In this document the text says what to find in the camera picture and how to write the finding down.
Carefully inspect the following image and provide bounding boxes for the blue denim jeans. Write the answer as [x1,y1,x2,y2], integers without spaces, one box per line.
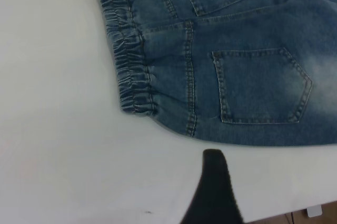
[92,0,337,148]

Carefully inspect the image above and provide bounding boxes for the small white table tag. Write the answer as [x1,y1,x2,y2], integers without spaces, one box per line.
[307,202,323,218]

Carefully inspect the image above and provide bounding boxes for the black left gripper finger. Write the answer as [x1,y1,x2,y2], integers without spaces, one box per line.
[180,149,245,224]

